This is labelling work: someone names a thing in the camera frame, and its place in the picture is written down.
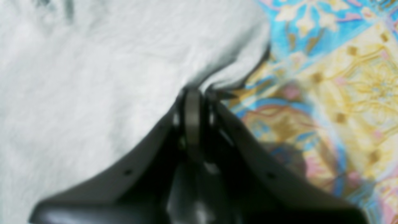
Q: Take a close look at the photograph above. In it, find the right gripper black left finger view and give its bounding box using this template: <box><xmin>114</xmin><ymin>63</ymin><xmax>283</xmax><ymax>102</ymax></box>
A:
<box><xmin>30</xmin><ymin>90</ymin><xmax>188</xmax><ymax>224</ymax></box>

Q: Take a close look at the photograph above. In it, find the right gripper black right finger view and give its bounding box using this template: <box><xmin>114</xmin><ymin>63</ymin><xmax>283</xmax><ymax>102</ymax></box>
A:
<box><xmin>205</xmin><ymin>90</ymin><xmax>367</xmax><ymax>224</ymax></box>

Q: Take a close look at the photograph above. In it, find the grey T-shirt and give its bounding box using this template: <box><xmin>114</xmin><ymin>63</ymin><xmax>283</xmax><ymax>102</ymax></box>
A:
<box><xmin>0</xmin><ymin>0</ymin><xmax>271</xmax><ymax>224</ymax></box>

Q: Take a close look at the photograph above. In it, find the patterned tablecloth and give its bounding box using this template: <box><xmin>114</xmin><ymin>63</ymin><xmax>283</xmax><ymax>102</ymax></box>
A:
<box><xmin>224</xmin><ymin>0</ymin><xmax>398</xmax><ymax>224</ymax></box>

